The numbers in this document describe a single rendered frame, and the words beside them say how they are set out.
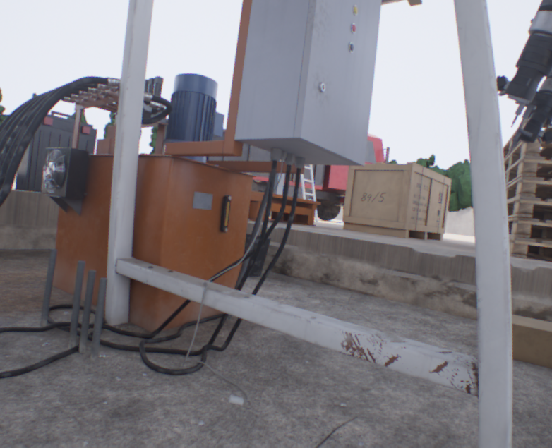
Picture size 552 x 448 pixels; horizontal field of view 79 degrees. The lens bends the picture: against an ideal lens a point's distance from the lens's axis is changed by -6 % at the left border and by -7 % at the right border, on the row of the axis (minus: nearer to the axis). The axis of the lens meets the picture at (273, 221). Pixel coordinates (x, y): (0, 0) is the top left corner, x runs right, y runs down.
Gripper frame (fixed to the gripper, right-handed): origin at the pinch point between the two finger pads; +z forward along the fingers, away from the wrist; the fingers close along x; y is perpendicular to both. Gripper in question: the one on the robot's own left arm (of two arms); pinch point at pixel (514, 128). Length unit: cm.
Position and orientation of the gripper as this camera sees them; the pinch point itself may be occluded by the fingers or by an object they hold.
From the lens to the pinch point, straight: 100.3
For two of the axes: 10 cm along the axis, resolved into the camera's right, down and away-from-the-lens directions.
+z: -2.9, 8.7, 4.0
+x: -7.6, 0.4, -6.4
